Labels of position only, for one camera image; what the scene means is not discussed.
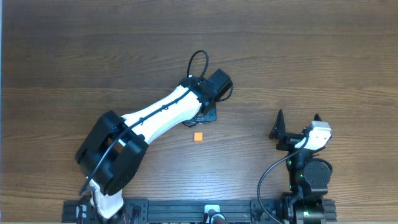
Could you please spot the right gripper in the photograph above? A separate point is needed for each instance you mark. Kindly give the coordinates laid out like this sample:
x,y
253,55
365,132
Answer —
x,y
289,143

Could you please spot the orange cube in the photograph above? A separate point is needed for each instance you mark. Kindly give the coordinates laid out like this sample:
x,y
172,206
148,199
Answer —
x,y
198,137

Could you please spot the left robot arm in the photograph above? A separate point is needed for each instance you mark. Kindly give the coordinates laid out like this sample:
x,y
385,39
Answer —
x,y
168,112

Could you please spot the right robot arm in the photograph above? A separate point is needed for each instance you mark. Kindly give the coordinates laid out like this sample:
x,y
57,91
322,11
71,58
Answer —
x,y
314,177

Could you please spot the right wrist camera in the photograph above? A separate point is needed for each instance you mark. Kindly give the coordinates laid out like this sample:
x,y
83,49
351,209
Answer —
x,y
317,133

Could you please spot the mounting rail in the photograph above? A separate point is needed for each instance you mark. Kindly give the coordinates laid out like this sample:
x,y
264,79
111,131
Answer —
x,y
177,211

